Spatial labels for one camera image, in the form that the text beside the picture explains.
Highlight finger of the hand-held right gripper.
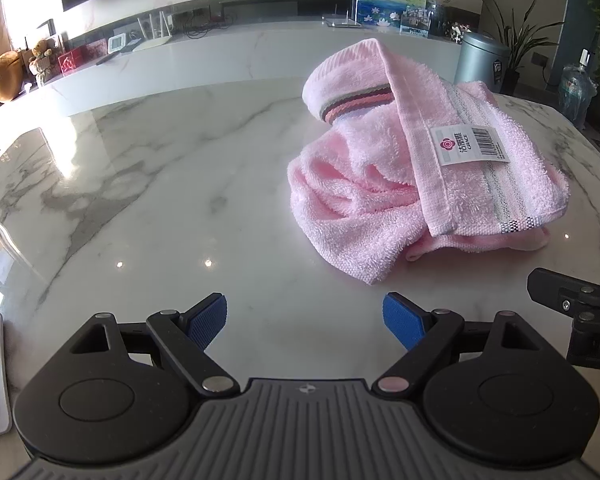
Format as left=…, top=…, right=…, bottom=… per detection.
left=527, top=267, right=600, bottom=367

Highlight flat router with antennas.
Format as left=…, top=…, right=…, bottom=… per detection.
left=322, top=3, right=364, bottom=29

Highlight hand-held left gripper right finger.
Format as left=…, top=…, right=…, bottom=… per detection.
left=372, top=291, right=545, bottom=397

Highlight pink towel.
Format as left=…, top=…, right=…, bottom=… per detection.
left=288, top=38, right=571, bottom=286

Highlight water lily painting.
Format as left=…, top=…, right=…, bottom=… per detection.
left=355, top=0, right=409, bottom=29

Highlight black cables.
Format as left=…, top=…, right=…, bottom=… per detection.
left=182, top=7, right=237, bottom=40

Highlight red box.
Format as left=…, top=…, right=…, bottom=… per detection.
left=57, top=42, right=109, bottom=77

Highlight framed photo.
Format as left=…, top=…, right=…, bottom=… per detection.
left=399, top=6, right=434, bottom=37

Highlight blue water bottle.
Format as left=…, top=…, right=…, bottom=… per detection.
left=557, top=49, right=599, bottom=129

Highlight brown acorn-shaped ornament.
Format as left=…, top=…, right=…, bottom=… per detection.
left=0, top=50, right=25, bottom=104

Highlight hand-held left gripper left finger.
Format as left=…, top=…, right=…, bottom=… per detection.
left=60, top=293, right=241, bottom=397

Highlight brown teddy bear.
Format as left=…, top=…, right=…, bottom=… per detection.
left=28, top=37, right=59, bottom=84

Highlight long-leaf potted plant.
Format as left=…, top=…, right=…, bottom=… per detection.
left=474, top=0, right=567, bottom=97

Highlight silver trash can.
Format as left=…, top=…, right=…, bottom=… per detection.
left=453, top=31, right=511, bottom=94

